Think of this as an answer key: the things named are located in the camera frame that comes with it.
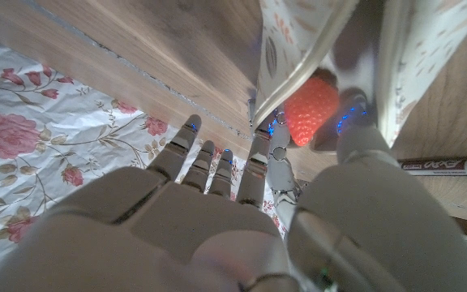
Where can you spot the red strawberry pen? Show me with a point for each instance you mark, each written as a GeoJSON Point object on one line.
{"type": "Point", "coordinates": [310, 109]}

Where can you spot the floral backdrop cloth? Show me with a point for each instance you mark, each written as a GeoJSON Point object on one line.
{"type": "Point", "coordinates": [55, 134]}

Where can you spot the cream patterned pen bag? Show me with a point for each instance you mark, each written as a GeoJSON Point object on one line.
{"type": "Point", "coordinates": [420, 48]}

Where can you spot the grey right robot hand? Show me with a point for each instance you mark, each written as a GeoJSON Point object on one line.
{"type": "Point", "coordinates": [176, 235]}

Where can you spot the red whiteboard marker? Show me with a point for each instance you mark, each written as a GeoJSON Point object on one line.
{"type": "Point", "coordinates": [444, 167]}

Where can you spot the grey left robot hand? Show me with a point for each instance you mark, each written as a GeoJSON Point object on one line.
{"type": "Point", "coordinates": [280, 170]}

